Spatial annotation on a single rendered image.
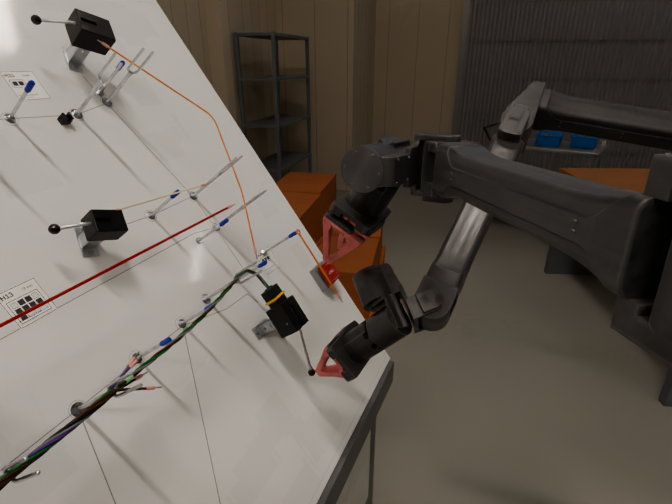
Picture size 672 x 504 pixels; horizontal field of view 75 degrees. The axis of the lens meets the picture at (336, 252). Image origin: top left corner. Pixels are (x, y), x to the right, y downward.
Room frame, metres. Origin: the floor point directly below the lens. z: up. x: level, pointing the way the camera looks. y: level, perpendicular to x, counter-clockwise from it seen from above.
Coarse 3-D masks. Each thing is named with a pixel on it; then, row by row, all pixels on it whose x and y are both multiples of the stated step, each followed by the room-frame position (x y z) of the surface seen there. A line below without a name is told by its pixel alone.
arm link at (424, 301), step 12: (384, 264) 0.67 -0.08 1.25; (360, 276) 0.65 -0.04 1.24; (372, 276) 0.65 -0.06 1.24; (384, 276) 0.65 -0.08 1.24; (396, 276) 0.65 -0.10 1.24; (360, 288) 0.64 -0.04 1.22; (372, 288) 0.63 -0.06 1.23; (384, 288) 0.63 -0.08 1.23; (396, 288) 0.63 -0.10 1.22; (360, 300) 0.64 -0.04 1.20; (372, 300) 0.62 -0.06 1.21; (408, 300) 0.59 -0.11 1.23; (420, 300) 0.58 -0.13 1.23; (432, 300) 0.58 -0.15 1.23; (408, 312) 0.61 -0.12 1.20; (420, 312) 0.58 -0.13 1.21; (432, 312) 0.58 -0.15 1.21
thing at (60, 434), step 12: (132, 360) 0.43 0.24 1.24; (108, 396) 0.38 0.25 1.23; (96, 408) 0.36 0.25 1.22; (72, 420) 0.34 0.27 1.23; (84, 420) 0.35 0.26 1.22; (60, 432) 0.33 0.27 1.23; (48, 444) 0.32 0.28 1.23; (36, 456) 0.30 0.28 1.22; (12, 468) 0.29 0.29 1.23; (24, 468) 0.29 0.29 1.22; (0, 480) 0.27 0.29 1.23
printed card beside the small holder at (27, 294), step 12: (12, 288) 0.48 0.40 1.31; (24, 288) 0.49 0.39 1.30; (36, 288) 0.50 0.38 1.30; (0, 300) 0.46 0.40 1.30; (12, 300) 0.47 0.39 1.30; (24, 300) 0.48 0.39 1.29; (36, 300) 0.49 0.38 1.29; (12, 312) 0.46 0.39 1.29; (36, 312) 0.47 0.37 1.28; (48, 312) 0.48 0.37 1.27; (24, 324) 0.46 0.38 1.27
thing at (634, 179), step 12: (564, 168) 3.21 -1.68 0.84; (576, 168) 3.21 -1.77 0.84; (588, 168) 3.21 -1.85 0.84; (600, 168) 3.21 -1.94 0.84; (612, 168) 3.21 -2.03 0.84; (624, 168) 3.21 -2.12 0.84; (636, 168) 3.21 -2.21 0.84; (600, 180) 2.86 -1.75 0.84; (612, 180) 2.86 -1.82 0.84; (624, 180) 2.86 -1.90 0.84; (636, 180) 2.86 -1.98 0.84; (552, 252) 3.17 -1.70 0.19; (552, 264) 3.17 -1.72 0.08; (564, 264) 3.17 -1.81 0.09; (576, 264) 3.16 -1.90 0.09; (660, 396) 1.73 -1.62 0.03
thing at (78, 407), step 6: (132, 372) 0.38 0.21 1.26; (120, 378) 0.38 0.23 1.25; (108, 384) 0.39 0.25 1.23; (114, 384) 0.39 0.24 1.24; (138, 384) 0.37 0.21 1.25; (126, 390) 0.38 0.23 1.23; (132, 390) 0.38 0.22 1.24; (114, 396) 0.39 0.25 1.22; (120, 396) 0.38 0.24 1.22; (78, 402) 0.42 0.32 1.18; (90, 402) 0.40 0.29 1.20; (72, 408) 0.41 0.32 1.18; (78, 408) 0.41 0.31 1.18; (84, 408) 0.41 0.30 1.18; (72, 414) 0.41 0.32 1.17; (78, 414) 0.41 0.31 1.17
